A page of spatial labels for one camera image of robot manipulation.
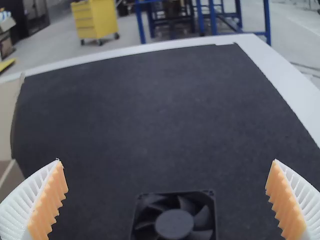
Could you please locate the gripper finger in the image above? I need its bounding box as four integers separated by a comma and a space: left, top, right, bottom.
0, 157, 70, 240
264, 158, 320, 240

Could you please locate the black square fan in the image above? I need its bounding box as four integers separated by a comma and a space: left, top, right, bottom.
129, 189, 218, 240

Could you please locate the black mat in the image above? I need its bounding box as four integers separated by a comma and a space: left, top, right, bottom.
9, 42, 320, 240

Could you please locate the yellow wheeled cabinet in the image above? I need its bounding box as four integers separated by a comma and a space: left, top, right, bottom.
70, 0, 120, 47

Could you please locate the blue metal frame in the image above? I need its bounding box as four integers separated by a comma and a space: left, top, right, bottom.
197, 0, 272, 47
134, 0, 205, 45

